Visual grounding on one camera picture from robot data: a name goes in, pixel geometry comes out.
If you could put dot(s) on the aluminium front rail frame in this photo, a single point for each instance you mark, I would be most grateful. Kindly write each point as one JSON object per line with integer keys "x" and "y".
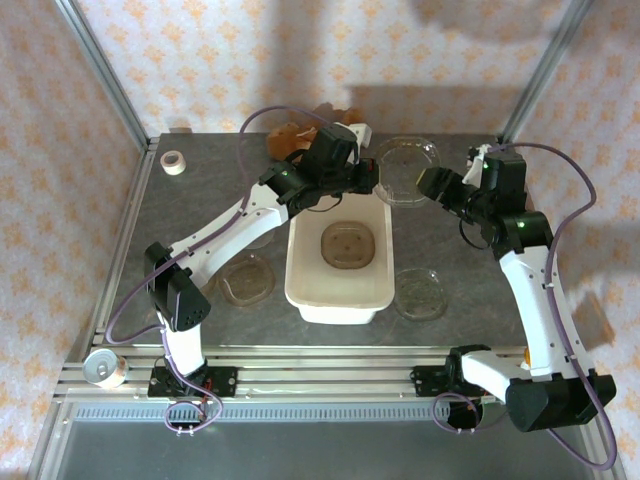
{"x": 325, "y": 375}

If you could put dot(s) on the clear round plate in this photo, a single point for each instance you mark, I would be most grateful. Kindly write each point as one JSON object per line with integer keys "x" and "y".
{"x": 420, "y": 295}

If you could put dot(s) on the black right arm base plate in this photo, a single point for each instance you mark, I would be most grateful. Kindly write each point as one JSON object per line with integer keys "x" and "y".
{"x": 425, "y": 380}

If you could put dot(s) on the clear brown-rimmed square plate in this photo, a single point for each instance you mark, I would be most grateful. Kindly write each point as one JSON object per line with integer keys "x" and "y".
{"x": 245, "y": 282}

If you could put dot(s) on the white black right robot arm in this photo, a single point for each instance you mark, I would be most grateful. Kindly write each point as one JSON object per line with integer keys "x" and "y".
{"x": 540, "y": 310}

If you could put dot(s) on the brown teddy bear plush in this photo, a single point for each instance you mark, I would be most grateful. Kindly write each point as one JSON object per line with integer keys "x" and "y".
{"x": 285, "y": 140}

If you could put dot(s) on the aluminium left rear post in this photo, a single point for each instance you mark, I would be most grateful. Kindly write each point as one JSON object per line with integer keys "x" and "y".
{"x": 105, "y": 70}

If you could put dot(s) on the silver round spool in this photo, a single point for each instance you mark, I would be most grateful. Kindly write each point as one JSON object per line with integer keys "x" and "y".
{"x": 102, "y": 367}

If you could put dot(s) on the aluminium left side rail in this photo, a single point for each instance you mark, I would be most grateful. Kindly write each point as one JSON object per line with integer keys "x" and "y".
{"x": 126, "y": 235}

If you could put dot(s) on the white tape roll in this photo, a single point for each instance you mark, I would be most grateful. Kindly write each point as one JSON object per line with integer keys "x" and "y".
{"x": 174, "y": 171}

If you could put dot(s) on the small brown-tinted square plate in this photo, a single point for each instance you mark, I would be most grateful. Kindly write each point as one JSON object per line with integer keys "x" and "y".
{"x": 347, "y": 245}

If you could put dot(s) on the white plastic bin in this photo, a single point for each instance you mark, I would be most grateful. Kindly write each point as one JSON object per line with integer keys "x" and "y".
{"x": 340, "y": 310}

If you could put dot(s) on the aluminium post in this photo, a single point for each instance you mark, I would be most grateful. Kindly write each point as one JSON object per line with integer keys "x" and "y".
{"x": 545, "y": 70}
{"x": 105, "y": 70}

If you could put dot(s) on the aluminium right rear post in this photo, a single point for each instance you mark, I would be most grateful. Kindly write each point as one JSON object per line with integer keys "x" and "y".
{"x": 545, "y": 70}

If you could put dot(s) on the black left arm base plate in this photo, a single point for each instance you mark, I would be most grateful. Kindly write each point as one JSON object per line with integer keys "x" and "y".
{"x": 227, "y": 380}

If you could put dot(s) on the grey vented metal panel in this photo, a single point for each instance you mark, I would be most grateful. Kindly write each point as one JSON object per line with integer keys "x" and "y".
{"x": 325, "y": 450}

